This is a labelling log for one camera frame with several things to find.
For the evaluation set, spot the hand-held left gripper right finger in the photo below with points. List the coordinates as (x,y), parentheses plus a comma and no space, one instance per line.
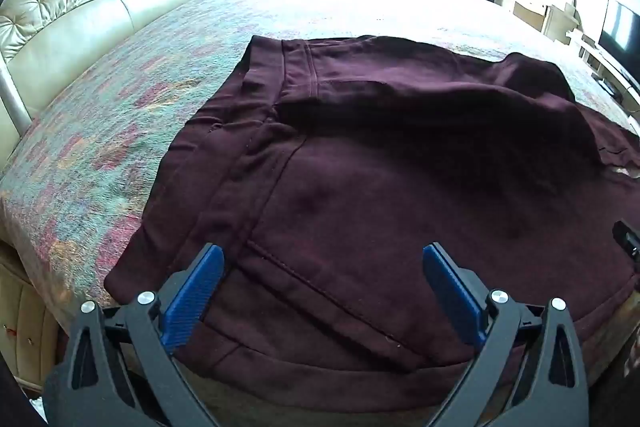
(452,294)

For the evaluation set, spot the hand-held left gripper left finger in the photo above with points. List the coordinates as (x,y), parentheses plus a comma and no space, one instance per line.
(192,294)

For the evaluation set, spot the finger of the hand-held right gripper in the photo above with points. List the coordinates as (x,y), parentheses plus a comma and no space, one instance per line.
(628,239)

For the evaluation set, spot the maroon pants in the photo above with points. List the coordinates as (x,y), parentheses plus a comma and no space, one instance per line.
(350,182)

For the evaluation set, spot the cream bed side panel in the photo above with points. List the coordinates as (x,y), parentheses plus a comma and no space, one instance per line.
(27,332)

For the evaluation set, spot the cream television stand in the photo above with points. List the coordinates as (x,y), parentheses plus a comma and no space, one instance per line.
(607,69)

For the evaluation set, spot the floral woven bed blanket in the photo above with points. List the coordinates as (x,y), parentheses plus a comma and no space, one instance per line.
(125,107)

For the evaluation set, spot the flat screen television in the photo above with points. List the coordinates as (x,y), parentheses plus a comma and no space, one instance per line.
(620,32)

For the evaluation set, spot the cream dressing table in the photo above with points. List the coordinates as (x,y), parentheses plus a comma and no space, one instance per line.
(530,7)

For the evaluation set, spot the cream tufted leather headboard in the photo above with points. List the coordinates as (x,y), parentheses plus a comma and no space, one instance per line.
(90,2)

